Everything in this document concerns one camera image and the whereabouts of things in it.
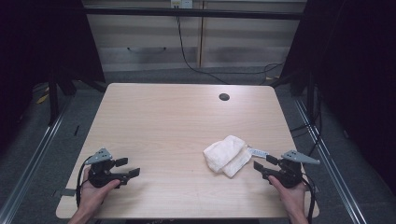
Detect person's left hand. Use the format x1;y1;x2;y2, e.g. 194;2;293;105
77;169;121;217

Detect right hand-held gripper black cable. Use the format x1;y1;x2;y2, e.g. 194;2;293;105
300;173;318;224

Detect person's right hand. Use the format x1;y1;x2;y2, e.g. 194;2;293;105
267;175;308;217

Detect hand-held gripper black cable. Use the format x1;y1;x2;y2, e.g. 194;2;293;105
300;173;318;224
75;155;94;208

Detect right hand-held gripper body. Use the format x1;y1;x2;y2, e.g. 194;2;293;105
262;149;321;189

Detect white wall outlet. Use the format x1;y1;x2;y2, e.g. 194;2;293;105
169;0;194;9

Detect black stand leg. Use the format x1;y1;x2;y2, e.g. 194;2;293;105
305;70;316;119
48;72;61;127

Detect black horizontal bar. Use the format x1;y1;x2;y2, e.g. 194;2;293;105
82;7;308;21

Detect black floor cables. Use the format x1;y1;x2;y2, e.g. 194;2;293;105
289;87;323;157

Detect metal floor rail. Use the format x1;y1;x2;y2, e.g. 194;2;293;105
0;101;73;224
293;98;368;224

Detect dark cabinet handle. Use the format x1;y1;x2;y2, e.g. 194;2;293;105
126;46;168;53

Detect white towel with label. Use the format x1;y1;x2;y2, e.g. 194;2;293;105
203;134;270;179

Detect black curtain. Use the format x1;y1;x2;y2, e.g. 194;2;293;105
279;0;396;195
0;0;106;152

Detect black hanging wall cable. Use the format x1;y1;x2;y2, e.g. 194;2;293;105
175;7;285;86

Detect yellow floor tape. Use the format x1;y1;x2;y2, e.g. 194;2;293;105
35;92;51;105

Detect left hand-held gripper black cable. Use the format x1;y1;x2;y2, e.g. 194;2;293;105
75;155;94;208

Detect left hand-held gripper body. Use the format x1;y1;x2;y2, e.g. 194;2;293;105
84;147;129;189

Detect grey tape piece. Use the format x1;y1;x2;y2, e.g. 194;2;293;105
60;188;78;198

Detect pale wall cabinet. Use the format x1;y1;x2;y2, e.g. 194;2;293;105
81;0;308;73

